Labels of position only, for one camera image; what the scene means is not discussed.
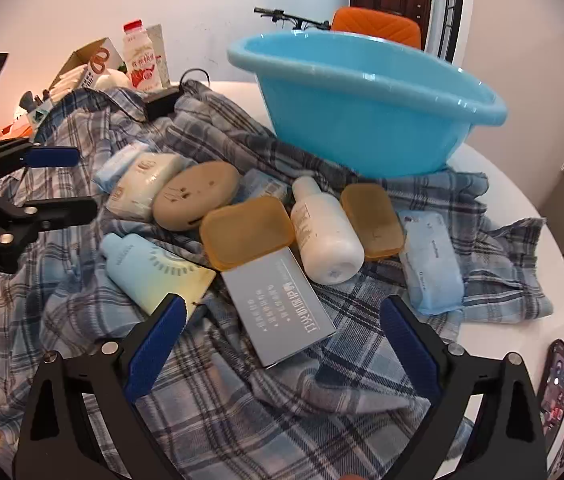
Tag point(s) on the light blue plastic basin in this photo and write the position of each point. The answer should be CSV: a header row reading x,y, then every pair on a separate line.
x,y
362,125

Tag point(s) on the open cardboard box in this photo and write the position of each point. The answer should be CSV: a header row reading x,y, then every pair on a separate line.
x,y
89,55

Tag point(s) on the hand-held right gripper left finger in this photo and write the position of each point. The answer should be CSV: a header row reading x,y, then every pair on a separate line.
x,y
154,347

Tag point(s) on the white plastic bottle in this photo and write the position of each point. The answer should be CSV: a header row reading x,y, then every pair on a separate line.
x,y
329,240

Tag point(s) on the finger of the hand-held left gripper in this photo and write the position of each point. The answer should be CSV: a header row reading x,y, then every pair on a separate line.
x,y
62,212
54,157

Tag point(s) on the grey cardboard box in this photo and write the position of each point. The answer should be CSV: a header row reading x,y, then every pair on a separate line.
x,y
277,310

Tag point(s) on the black framed glass partition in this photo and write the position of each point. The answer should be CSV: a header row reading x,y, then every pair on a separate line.
x,y
452,5

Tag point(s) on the black power adapter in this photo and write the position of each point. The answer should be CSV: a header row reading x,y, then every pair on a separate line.
x,y
162,102

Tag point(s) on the long light blue wipes packet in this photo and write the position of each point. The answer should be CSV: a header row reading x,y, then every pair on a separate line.
x,y
429,265

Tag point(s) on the white plastic bag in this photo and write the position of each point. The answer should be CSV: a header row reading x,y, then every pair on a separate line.
x,y
109,81

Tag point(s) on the light blue barcode packet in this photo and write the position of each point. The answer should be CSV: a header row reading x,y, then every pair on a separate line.
x,y
262,187

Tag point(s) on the small amber soap box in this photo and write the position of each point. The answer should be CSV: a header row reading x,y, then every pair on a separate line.
x,y
372,220

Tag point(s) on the blue grey plaid shirt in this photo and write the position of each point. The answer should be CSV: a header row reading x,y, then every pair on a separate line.
x,y
237,410

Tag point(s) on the black smartphone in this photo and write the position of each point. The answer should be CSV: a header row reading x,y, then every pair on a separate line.
x,y
557,385

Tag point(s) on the red capped milk bottle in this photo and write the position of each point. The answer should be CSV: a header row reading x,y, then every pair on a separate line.
x,y
139,60

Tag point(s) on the blue yellow squeeze tube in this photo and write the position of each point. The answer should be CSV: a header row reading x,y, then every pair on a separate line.
x,y
147,270

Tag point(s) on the small light blue packet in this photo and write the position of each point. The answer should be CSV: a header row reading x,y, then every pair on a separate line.
x,y
112,170

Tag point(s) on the round tan disc case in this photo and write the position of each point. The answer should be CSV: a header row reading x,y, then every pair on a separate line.
x,y
192,195

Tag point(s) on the cream soft packet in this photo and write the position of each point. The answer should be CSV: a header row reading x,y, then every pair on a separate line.
x,y
142,185

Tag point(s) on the black bicycle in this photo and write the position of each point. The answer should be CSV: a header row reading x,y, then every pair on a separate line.
x,y
287,16

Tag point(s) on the large amber soap box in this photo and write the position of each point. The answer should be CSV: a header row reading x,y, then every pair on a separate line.
x,y
247,232

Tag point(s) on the orange chair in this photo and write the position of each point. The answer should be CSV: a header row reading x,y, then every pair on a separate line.
x,y
377,25

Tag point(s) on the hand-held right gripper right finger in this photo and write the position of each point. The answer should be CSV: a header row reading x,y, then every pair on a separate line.
x,y
409,350

